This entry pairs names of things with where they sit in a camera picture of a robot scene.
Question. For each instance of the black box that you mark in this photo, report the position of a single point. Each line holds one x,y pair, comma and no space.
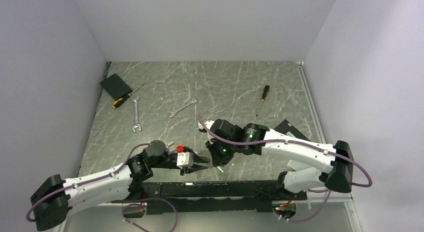
285,127
115,86

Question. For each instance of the silver wrench left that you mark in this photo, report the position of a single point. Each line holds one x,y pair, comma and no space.
136,125

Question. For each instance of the silver combination wrench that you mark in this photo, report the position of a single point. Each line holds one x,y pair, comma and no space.
173,113

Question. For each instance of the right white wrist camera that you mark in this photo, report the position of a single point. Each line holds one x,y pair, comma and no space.
206,125

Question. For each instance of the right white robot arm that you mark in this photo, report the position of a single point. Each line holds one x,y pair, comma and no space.
327,165

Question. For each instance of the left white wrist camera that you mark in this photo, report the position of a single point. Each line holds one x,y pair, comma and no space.
184,159

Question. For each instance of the orange black screwdriver left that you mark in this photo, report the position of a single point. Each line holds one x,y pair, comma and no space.
121,100

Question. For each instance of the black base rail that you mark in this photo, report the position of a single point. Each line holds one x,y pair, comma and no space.
205,196

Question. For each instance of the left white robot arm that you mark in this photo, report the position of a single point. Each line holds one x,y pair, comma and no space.
58,198

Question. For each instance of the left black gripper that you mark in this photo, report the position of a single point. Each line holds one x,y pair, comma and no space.
193,168

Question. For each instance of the black box right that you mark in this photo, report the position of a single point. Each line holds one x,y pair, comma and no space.
285,127

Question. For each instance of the orange black screwdriver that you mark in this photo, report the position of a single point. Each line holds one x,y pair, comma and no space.
264,94
121,100

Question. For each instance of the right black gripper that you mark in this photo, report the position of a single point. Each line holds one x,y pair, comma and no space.
218,159

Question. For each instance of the orange black screwdriver right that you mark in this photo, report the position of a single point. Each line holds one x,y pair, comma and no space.
264,94

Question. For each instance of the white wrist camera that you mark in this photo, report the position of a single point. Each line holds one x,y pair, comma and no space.
206,125
184,159

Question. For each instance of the black box left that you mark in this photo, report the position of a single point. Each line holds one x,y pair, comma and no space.
115,86

